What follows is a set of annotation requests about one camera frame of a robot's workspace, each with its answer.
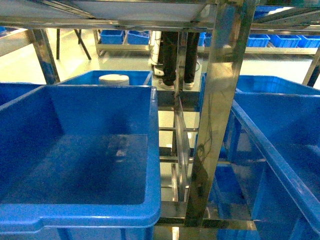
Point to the steel roller shelf rack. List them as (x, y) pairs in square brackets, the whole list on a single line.
[(230, 22)]

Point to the large blue bin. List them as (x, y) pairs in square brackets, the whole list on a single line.
[(269, 164), (80, 162)]

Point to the large blue bin left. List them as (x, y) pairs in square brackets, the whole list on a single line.
[(80, 162)]

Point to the person in green shirt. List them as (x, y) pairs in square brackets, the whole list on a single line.
[(170, 50)]

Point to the blue bin behind left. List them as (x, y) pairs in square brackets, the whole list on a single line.
[(136, 77)]

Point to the white round lid container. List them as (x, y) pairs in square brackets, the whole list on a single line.
[(114, 80)]

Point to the large blue bin right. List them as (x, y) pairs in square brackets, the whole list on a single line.
[(269, 164)]

